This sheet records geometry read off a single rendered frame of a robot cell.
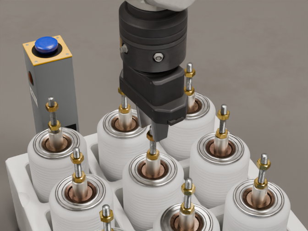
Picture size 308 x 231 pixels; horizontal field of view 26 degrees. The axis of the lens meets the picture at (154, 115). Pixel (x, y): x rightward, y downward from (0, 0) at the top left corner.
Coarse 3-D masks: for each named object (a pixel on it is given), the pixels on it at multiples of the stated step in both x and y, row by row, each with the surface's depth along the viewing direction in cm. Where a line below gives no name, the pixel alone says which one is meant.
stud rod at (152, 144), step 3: (150, 126) 97; (150, 129) 97; (150, 132) 98; (150, 141) 99; (153, 141) 99; (150, 144) 99; (153, 144) 99; (150, 147) 100; (153, 147) 99; (150, 150) 100; (153, 150) 100; (150, 153) 100; (153, 153) 100
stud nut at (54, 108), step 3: (45, 105) 102; (48, 105) 102; (54, 105) 102; (57, 105) 102; (48, 108) 102; (51, 108) 102; (54, 108) 102; (57, 108) 103; (51, 111) 102; (54, 111) 102
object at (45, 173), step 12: (84, 144) 108; (36, 156) 106; (84, 156) 107; (36, 168) 106; (48, 168) 105; (60, 168) 105; (72, 168) 106; (84, 168) 109; (36, 180) 108; (48, 180) 107; (36, 192) 111; (48, 192) 108
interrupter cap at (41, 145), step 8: (48, 128) 110; (64, 128) 110; (40, 136) 109; (48, 136) 109; (64, 136) 109; (72, 136) 109; (40, 144) 107; (48, 144) 108; (64, 144) 108; (72, 144) 107; (40, 152) 106; (48, 152) 106; (56, 152) 106; (64, 152) 106; (72, 152) 106
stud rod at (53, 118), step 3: (51, 96) 102; (48, 99) 101; (51, 99) 101; (54, 99) 102; (48, 102) 102; (51, 102) 102; (54, 102) 102; (51, 105) 102; (51, 114) 103; (54, 114) 103; (51, 117) 104; (54, 117) 104; (51, 120) 104; (54, 120) 104; (51, 123) 104; (54, 123) 104
